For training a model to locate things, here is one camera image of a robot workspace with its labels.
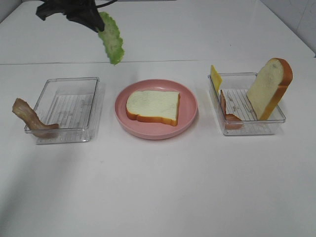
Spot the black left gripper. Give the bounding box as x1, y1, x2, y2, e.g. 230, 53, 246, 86
36, 0, 105, 32

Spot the green lettuce leaf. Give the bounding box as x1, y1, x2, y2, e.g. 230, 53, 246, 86
98, 12, 124, 65

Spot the tray bacon strip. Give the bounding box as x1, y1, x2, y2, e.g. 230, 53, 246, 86
220, 90, 242, 130
12, 98, 59, 130

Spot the yellow cheese slice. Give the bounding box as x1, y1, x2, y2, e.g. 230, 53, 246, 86
210, 65, 222, 94

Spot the tray bread slice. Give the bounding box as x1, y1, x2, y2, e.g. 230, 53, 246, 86
246, 58, 293, 120

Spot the clear left plastic tray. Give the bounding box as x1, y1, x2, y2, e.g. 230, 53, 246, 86
24, 78, 103, 145

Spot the clear plastic tray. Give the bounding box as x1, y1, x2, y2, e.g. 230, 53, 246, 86
208, 72, 286, 136
24, 78, 103, 145

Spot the pink round plate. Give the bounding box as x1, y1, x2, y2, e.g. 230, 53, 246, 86
115, 79, 198, 140

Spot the clear right plastic tray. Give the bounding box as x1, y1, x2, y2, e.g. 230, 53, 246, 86
208, 72, 286, 136

